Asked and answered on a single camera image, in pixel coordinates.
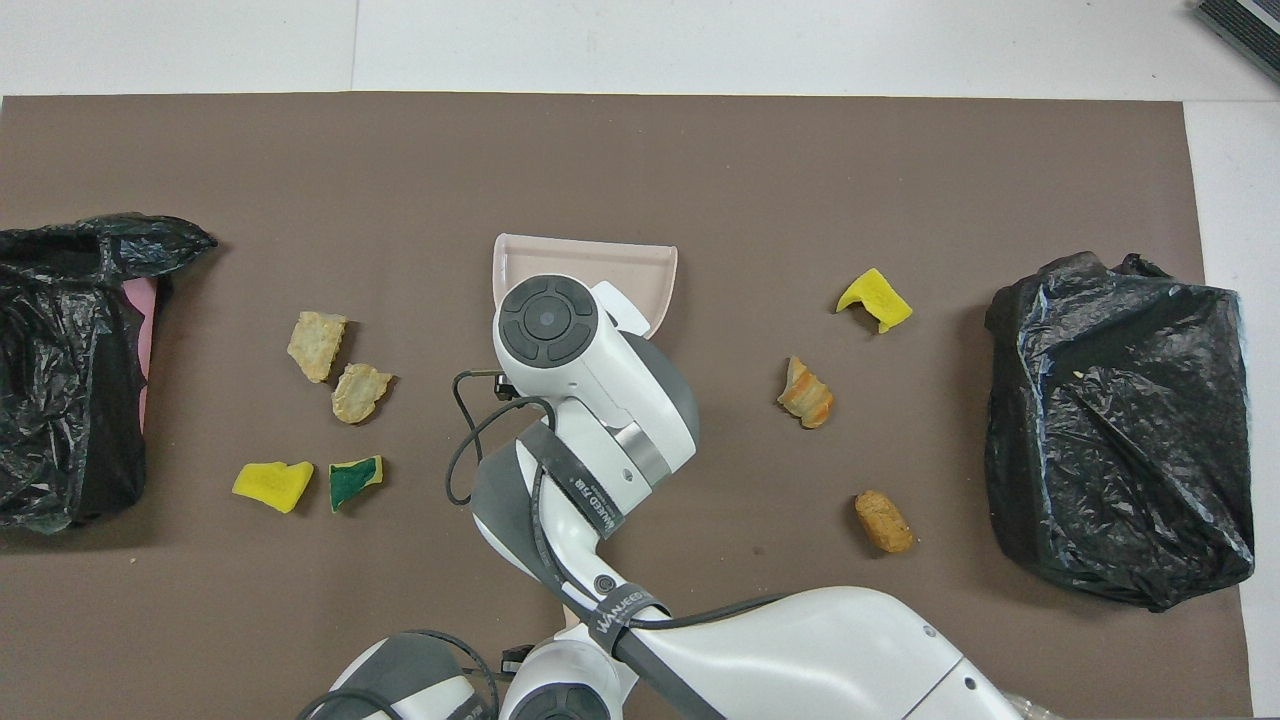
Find green and yellow sponge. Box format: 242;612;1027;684
328;455;384;514

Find yellow sponge wedge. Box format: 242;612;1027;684
232;460;315;515

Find orange striped sponge chunk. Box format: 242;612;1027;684
777;356;836;430

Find brown cork-like sponge chunk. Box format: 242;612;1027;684
854;489;916;555

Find beige plastic dustpan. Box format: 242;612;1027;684
492;233;679;339

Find notched yellow sponge piece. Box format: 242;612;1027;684
836;267;914;335

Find pink plastic bin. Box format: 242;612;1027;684
122;278;161;433

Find black plastic trash bag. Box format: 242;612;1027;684
984;251;1256;613
0;212;219;534

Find brown table mat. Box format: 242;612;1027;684
0;92;1253;720

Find dark ribbed panel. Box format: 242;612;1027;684
1193;0;1280;87

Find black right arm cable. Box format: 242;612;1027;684
444;369;791;633

